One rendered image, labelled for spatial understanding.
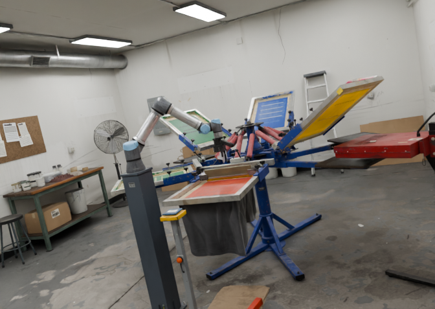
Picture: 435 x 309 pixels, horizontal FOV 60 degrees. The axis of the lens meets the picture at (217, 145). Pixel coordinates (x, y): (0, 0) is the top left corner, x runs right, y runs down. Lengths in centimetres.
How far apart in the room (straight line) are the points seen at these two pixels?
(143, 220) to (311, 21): 506
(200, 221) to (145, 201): 48
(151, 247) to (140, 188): 47
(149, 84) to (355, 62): 409
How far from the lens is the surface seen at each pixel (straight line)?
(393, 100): 699
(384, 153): 278
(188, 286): 265
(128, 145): 292
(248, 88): 724
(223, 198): 250
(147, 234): 301
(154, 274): 315
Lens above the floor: 162
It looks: 7 degrees down
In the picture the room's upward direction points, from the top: 11 degrees counter-clockwise
